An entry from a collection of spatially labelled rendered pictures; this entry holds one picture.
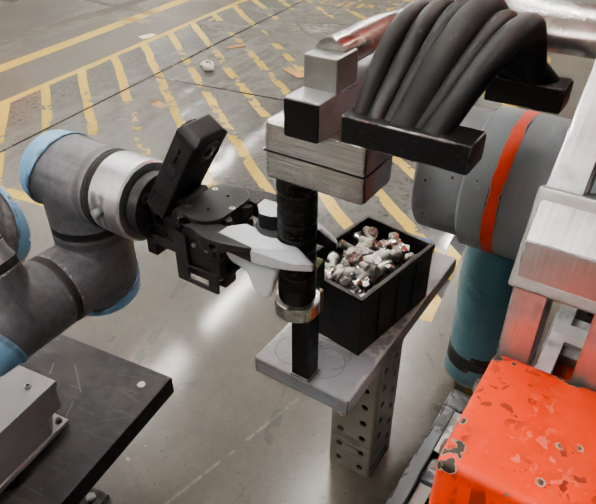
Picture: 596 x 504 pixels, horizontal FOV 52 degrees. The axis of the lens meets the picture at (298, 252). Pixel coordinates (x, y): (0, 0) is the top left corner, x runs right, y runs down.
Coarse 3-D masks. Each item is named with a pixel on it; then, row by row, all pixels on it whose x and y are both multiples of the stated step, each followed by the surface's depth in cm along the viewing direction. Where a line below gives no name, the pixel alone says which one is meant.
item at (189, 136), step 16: (192, 128) 53; (208, 128) 54; (176, 144) 53; (192, 144) 52; (208, 144) 54; (176, 160) 55; (192, 160) 54; (208, 160) 56; (160, 176) 57; (176, 176) 56; (192, 176) 57; (160, 192) 58; (176, 192) 57; (160, 208) 59
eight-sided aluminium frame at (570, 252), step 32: (576, 128) 32; (576, 160) 31; (544, 192) 31; (576, 192) 31; (544, 224) 31; (576, 224) 30; (544, 256) 31; (576, 256) 30; (544, 288) 32; (576, 288) 31; (512, 320) 34; (544, 320) 36; (576, 320) 76; (512, 352) 35; (544, 352) 73; (576, 352) 74
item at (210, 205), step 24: (144, 192) 61; (192, 192) 59; (216, 192) 60; (240, 192) 60; (144, 216) 62; (168, 216) 61; (192, 216) 56; (216, 216) 56; (240, 216) 59; (168, 240) 63; (192, 240) 59; (192, 264) 60; (216, 264) 58; (216, 288) 59
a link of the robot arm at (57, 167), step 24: (48, 144) 66; (72, 144) 66; (96, 144) 66; (24, 168) 67; (48, 168) 65; (72, 168) 64; (96, 168) 63; (48, 192) 66; (72, 192) 64; (48, 216) 69; (72, 216) 67
